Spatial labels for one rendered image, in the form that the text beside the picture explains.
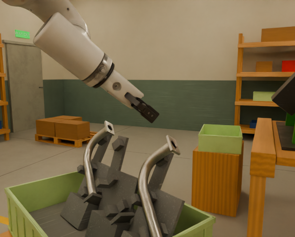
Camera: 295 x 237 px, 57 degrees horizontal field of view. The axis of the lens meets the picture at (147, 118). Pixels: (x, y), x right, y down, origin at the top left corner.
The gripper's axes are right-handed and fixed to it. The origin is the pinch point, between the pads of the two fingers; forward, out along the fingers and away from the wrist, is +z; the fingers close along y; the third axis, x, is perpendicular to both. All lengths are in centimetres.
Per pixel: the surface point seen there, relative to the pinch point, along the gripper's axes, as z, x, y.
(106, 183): 13.4, 27.1, 13.5
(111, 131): 10.8, 14.6, 30.7
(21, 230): 1, 55, 15
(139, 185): 14.4, 18.1, -0.1
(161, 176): 18.7, 12.3, 0.7
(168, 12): 190, -216, 577
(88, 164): 11.5, 29.6, 28.9
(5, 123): 58, 209, 541
